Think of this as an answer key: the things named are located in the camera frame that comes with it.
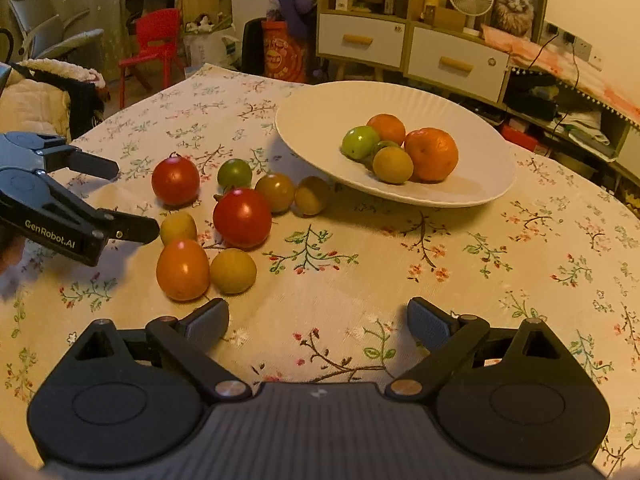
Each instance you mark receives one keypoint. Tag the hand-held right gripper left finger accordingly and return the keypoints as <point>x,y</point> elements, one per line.
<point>207,320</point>

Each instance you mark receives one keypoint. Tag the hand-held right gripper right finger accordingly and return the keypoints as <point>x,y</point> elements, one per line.
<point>430,321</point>

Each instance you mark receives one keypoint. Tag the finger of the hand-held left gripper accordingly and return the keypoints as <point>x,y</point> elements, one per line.
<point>90,162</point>
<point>135,230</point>

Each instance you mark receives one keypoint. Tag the small yellow tomato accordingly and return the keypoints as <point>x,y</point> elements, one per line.
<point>392,164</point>
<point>178,227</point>
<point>312,195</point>
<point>233,271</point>

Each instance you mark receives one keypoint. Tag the orange tomato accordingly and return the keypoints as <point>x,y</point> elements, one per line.
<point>182,270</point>

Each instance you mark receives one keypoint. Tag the red tomato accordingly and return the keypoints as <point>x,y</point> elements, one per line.
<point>242,217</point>
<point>175,180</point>

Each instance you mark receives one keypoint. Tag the dark green tomato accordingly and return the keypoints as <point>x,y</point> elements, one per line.
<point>234,173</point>

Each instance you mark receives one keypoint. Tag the olive brown tomato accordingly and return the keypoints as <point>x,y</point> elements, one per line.
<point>274,191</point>

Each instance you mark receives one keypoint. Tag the large orange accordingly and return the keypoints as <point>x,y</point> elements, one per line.
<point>431,154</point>

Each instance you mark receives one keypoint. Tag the small orange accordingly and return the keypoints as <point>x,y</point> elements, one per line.
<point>386,127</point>

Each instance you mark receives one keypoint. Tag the white ribbed plate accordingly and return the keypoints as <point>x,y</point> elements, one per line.
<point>310,125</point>

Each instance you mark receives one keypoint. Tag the cream fleece blanket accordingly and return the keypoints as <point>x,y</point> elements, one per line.
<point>35,100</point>

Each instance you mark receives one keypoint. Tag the floral tablecloth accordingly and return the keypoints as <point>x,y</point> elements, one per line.
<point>350,270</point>

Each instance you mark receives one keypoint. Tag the grey office chair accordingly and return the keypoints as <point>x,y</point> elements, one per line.
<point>55,35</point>

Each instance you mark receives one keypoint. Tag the red plastic chair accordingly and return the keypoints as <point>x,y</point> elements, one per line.
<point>157,30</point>

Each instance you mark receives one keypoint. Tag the white shopping bag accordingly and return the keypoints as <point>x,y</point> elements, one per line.
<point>205,42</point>

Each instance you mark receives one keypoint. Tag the black flat board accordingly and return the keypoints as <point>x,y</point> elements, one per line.
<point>251,45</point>

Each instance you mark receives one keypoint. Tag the red box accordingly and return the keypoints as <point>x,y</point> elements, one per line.
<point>517,137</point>

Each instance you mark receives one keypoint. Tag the orange printed bag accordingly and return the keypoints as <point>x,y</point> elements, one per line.
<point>280,55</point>

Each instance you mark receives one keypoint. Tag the black electronics box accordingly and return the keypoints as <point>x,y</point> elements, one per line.
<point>530,95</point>

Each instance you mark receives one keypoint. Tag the wooden cabinet with shelves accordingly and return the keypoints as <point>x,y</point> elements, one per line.
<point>407,45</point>

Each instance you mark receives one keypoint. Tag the pink cloth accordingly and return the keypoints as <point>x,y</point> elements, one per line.
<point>605,87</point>

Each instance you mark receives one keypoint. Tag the brown cardboard box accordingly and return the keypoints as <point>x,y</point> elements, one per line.
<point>447,17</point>

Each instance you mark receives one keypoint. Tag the framed cat picture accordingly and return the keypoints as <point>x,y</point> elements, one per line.
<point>515,7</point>

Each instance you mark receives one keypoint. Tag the white wall socket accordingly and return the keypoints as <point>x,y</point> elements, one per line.
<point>580,45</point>

